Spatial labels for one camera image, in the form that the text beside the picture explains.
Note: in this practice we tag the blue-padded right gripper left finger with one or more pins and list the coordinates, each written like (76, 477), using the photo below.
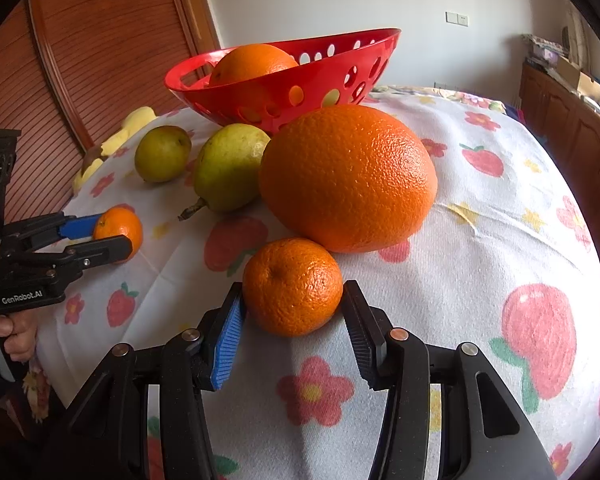
(197, 360)

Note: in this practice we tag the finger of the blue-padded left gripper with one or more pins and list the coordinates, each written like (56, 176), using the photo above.
(75, 225)

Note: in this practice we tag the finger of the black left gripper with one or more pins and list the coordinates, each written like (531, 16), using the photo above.
(95, 252)

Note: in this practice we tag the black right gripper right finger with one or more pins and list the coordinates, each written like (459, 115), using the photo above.
(391, 359)

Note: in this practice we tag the small tangerine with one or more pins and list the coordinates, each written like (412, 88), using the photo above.
(120, 220)

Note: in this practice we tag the dimpled mandarin orange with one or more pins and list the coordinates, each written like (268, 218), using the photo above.
(292, 287)

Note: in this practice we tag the round green pear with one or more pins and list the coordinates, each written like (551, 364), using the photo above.
(162, 154)

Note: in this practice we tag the very large orange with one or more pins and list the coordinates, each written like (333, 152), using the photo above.
(350, 177)

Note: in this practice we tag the green pear with stem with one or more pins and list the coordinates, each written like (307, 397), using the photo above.
(226, 173)

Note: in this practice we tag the medium orange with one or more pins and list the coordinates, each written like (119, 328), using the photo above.
(248, 62)

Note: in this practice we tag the person's left hand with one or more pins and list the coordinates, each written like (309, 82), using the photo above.
(19, 329)

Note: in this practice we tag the wooden wardrobe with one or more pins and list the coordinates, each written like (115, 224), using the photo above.
(71, 70)

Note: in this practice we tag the floral bed quilt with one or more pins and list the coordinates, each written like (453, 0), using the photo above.
(427, 94)

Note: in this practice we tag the red perforated plastic basket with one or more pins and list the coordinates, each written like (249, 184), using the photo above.
(337, 69)

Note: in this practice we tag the wooden low cabinet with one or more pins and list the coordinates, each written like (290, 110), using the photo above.
(570, 132)

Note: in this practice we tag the cardboard box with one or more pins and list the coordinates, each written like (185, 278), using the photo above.
(577, 80)

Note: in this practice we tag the white wall switch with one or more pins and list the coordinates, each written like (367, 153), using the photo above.
(456, 19)

